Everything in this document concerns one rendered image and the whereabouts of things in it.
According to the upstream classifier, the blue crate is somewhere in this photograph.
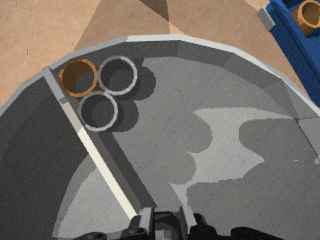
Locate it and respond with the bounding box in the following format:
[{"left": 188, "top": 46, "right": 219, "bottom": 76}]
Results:
[{"left": 257, "top": 0, "right": 320, "bottom": 108}]

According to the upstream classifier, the grey metal ring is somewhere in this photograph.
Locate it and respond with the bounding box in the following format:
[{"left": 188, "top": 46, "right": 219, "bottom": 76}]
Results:
[
  {"left": 155, "top": 222, "right": 179, "bottom": 240},
  {"left": 78, "top": 91, "right": 124, "bottom": 132},
  {"left": 97, "top": 56, "right": 141, "bottom": 101}
]

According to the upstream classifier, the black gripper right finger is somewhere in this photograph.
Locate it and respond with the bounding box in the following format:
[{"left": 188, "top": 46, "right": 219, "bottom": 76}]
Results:
[{"left": 180, "top": 206, "right": 284, "bottom": 240}]

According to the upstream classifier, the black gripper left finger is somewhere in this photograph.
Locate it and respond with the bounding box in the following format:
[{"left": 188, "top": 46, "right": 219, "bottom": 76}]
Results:
[{"left": 73, "top": 207, "right": 155, "bottom": 240}]

